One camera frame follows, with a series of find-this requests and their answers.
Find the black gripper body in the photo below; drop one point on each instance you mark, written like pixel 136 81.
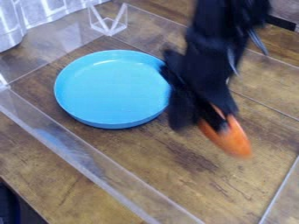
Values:
pixel 200 71

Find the clear acrylic enclosure wall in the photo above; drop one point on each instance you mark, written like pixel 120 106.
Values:
pixel 170 178

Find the blue round tray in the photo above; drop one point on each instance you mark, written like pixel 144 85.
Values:
pixel 112 89

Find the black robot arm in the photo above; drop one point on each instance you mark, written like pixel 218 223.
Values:
pixel 221 27

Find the orange toy carrot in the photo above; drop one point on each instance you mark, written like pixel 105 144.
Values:
pixel 229 138

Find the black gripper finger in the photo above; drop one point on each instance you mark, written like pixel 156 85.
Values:
pixel 182 111

